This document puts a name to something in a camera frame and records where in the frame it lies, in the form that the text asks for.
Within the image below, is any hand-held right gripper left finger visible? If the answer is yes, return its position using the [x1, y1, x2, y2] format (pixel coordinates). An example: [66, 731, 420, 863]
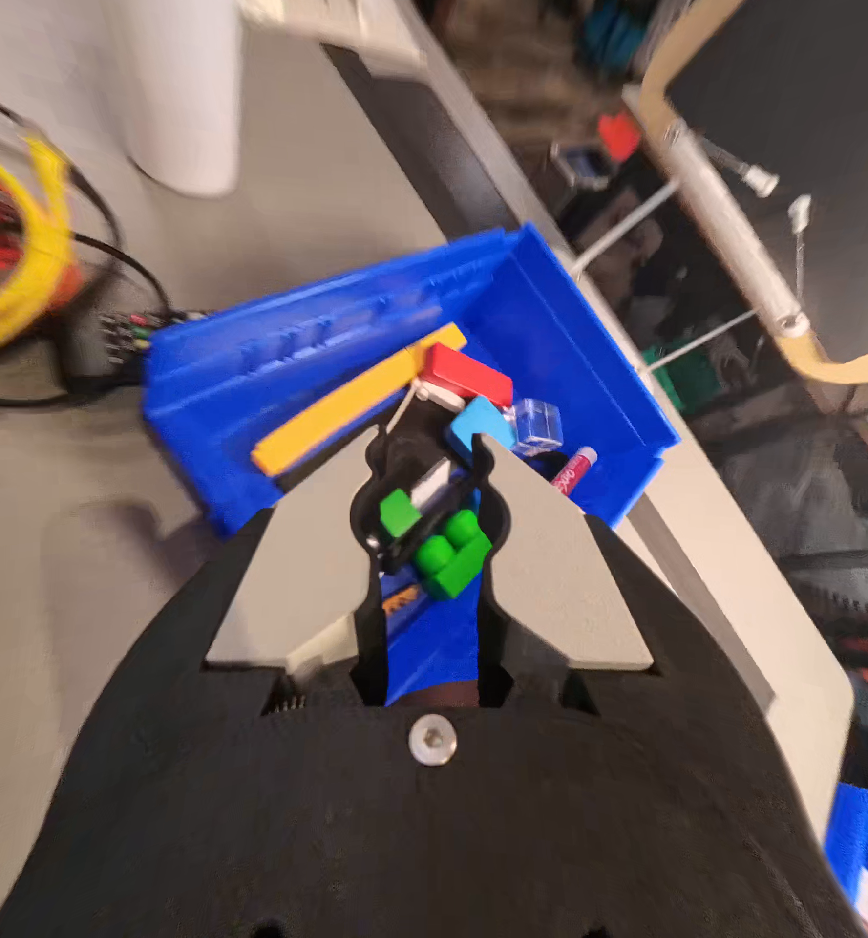
[205, 425, 387, 675]

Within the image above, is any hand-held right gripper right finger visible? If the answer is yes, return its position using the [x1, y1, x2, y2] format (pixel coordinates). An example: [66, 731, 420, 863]
[472, 432, 656, 671]

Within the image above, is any large blue plastic bin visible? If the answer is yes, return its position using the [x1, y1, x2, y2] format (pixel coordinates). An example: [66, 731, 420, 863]
[143, 223, 681, 706]

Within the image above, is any yellow ethernet cable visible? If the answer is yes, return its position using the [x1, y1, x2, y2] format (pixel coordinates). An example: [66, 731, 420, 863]
[0, 135, 79, 360]

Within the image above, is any green two-stud brick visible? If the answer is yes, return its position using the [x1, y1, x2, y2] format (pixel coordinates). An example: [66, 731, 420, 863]
[413, 509, 493, 600]

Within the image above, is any red dry-erase marker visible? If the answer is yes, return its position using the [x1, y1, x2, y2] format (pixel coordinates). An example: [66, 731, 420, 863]
[551, 446, 599, 495]

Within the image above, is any green cube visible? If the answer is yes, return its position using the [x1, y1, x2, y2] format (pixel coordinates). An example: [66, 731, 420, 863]
[379, 490, 423, 539]

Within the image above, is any clear acrylic cube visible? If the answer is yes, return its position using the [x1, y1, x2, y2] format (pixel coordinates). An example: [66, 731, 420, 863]
[510, 398, 564, 457]

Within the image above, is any long yellow block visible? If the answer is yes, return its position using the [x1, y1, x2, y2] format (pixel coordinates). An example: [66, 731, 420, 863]
[251, 322, 467, 477]

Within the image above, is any white card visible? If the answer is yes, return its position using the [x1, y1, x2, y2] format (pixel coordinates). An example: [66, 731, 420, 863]
[412, 458, 453, 507]

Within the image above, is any light blue foam block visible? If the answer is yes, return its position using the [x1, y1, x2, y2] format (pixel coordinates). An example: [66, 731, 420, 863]
[445, 396, 519, 470]

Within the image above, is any red block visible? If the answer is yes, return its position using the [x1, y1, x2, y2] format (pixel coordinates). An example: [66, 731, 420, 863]
[419, 343, 515, 410]

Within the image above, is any black remote control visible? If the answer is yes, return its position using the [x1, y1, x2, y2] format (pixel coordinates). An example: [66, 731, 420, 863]
[64, 310, 211, 385]

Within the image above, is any orange tape roll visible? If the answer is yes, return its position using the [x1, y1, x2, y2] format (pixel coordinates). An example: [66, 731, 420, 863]
[0, 165, 86, 323]

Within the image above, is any white paper roll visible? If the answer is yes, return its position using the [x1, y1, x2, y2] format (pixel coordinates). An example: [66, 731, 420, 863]
[104, 0, 243, 197]

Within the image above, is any black strap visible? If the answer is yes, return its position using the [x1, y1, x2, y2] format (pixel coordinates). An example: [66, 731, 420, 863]
[364, 418, 479, 576]

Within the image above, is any white adapter cable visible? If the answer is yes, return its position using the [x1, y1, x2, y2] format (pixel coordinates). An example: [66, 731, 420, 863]
[386, 381, 467, 433]

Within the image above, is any black cable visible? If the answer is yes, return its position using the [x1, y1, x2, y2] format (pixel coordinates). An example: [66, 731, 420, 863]
[0, 91, 174, 407]

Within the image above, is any black board tan frame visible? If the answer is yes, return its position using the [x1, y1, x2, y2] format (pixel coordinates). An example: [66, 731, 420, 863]
[639, 0, 868, 385]

